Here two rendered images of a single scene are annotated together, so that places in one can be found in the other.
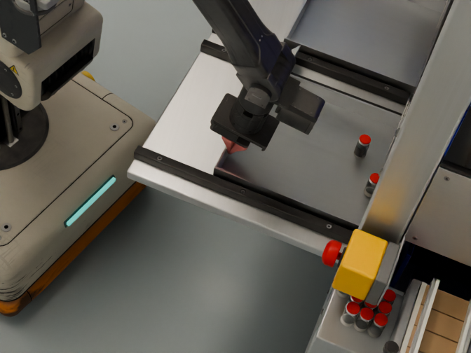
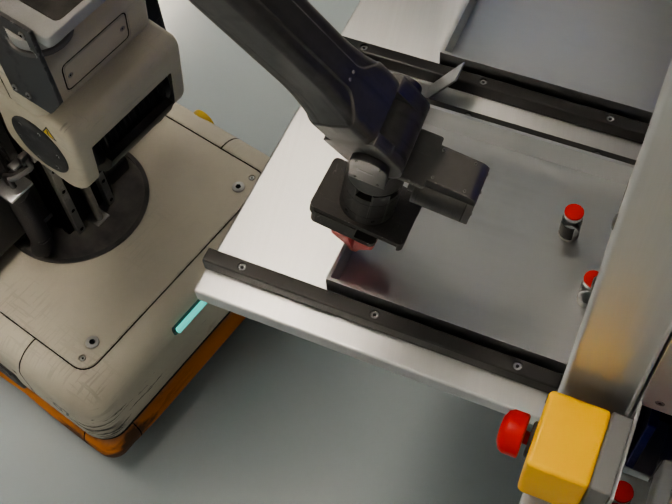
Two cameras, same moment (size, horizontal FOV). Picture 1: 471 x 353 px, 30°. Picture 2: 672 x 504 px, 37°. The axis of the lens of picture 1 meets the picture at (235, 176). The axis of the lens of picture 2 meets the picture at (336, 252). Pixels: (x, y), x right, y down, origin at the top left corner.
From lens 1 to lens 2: 0.45 m
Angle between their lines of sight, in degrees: 9
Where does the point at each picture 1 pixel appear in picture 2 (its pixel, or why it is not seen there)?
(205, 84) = (317, 137)
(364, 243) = (567, 418)
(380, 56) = (599, 66)
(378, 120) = (597, 174)
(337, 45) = (528, 55)
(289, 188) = (451, 302)
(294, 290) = not seen: hidden behind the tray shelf
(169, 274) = (331, 383)
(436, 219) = not seen: outside the picture
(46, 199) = (146, 299)
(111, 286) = (252, 405)
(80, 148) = (192, 220)
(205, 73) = not seen: hidden behind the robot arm
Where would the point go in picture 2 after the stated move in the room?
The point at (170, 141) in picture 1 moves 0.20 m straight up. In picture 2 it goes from (262, 236) to (239, 123)
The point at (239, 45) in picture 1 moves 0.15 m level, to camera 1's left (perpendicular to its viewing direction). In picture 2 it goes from (313, 92) to (127, 74)
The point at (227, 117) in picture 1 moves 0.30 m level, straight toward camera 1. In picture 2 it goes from (336, 199) to (289, 490)
